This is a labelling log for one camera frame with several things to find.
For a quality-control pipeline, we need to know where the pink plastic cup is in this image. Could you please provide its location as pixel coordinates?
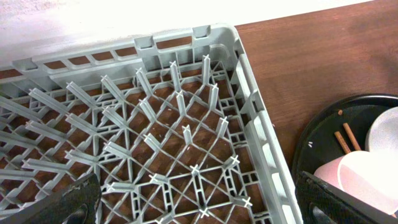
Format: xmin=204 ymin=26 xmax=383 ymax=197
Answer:
xmin=314 ymin=151 xmax=397 ymax=215

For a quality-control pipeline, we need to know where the round black serving tray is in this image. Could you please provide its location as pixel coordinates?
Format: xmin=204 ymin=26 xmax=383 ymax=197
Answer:
xmin=291 ymin=94 xmax=397 ymax=179

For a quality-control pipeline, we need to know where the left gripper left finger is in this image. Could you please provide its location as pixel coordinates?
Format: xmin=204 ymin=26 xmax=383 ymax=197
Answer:
xmin=1 ymin=174 xmax=101 ymax=224

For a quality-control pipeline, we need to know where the grey round plate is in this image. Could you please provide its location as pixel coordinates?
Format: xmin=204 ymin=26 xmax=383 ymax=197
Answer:
xmin=365 ymin=107 xmax=397 ymax=157

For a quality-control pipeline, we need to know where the wooden chopstick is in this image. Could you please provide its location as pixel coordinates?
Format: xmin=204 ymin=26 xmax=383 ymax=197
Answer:
xmin=343 ymin=123 xmax=361 ymax=151
xmin=334 ymin=131 xmax=351 ymax=154

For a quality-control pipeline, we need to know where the right wooden chopstick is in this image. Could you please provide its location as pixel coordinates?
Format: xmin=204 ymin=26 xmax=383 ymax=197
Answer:
xmin=343 ymin=123 xmax=361 ymax=151

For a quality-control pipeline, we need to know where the left wooden chopstick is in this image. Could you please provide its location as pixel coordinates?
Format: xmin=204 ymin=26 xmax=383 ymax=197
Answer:
xmin=334 ymin=131 xmax=351 ymax=154

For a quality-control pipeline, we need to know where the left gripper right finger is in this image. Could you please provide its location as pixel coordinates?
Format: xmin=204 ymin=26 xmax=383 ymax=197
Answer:
xmin=295 ymin=171 xmax=397 ymax=224

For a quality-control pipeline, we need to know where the grey plastic dishwasher rack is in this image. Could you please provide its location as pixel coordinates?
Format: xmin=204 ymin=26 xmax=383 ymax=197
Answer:
xmin=1 ymin=24 xmax=302 ymax=223

